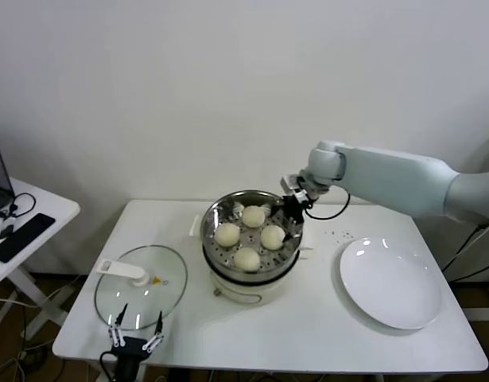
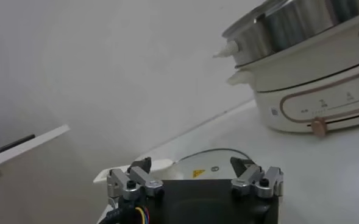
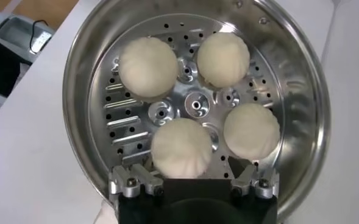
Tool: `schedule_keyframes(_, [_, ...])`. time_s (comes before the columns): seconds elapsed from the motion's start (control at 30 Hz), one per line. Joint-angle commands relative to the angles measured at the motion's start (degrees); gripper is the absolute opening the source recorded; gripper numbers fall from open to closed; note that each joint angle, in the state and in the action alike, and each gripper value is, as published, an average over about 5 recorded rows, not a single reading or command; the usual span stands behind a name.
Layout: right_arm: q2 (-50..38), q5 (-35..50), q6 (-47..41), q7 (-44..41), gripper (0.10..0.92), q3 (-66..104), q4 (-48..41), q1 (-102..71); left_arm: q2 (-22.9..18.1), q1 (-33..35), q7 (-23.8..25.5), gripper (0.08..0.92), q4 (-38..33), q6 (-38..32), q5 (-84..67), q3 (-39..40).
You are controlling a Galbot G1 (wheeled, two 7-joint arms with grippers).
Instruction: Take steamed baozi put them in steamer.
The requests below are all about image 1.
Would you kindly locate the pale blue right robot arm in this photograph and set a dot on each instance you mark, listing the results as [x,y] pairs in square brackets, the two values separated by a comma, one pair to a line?
[387,179]

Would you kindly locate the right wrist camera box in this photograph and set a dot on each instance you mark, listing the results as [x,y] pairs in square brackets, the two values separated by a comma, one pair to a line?
[288,184]

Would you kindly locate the flat black phone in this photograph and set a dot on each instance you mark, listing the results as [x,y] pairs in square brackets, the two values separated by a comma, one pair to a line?
[23,236]

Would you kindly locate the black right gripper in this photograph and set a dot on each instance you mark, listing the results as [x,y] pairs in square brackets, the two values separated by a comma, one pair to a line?
[293,207]

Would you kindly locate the perforated steel steamer basket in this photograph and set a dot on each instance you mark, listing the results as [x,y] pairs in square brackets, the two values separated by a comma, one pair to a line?
[209,227]

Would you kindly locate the white electric pot base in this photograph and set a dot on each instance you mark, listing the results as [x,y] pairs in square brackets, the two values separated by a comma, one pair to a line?
[244,292]

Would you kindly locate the white round plate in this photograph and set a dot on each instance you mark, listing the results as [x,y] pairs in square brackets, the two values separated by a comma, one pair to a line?
[387,282]

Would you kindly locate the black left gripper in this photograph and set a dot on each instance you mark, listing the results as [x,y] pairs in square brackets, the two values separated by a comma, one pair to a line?
[130,352]

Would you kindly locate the small black adapter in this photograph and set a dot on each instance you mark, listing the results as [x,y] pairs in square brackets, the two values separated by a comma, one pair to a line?
[7,231]

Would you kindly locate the white side table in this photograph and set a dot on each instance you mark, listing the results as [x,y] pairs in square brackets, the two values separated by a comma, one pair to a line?
[49,199]

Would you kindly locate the white steamed baozi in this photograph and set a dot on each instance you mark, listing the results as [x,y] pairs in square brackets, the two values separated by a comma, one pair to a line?
[253,217]
[272,237]
[227,235]
[247,259]

